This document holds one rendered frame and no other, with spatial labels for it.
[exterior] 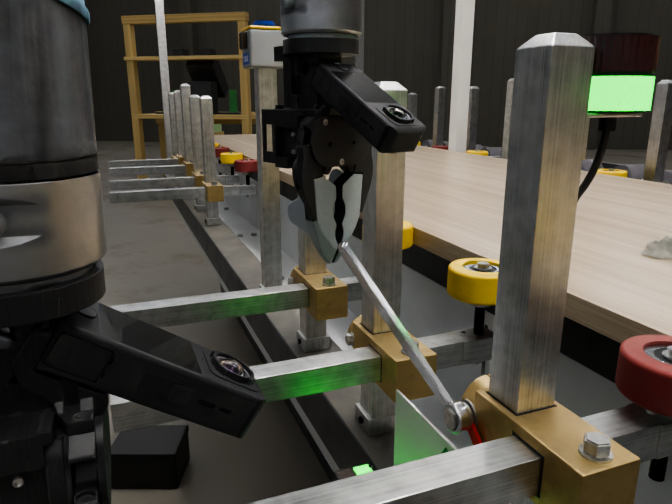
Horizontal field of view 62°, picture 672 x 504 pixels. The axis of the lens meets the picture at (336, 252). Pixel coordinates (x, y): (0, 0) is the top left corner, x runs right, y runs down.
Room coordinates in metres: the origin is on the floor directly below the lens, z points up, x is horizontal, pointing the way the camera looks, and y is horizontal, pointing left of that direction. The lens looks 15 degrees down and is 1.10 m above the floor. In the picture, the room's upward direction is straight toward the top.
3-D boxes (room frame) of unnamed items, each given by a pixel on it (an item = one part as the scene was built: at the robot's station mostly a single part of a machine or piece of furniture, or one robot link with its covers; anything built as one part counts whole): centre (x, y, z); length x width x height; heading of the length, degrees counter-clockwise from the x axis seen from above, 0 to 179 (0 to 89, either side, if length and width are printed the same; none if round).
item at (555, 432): (0.37, -0.15, 0.84); 0.14 x 0.06 x 0.05; 21
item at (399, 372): (0.60, -0.06, 0.81); 0.14 x 0.06 x 0.05; 21
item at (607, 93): (0.41, -0.19, 1.10); 0.06 x 0.06 x 0.02
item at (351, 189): (0.57, 0.00, 0.98); 0.06 x 0.03 x 0.09; 41
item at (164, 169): (2.19, 0.65, 0.83); 0.44 x 0.03 x 0.04; 111
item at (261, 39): (1.10, 0.13, 1.18); 0.07 x 0.07 x 0.08; 21
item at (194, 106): (2.02, 0.49, 0.87); 0.04 x 0.04 x 0.48; 21
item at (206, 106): (1.79, 0.40, 0.86); 0.04 x 0.04 x 0.48; 21
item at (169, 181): (1.95, 0.56, 0.81); 0.44 x 0.03 x 0.04; 111
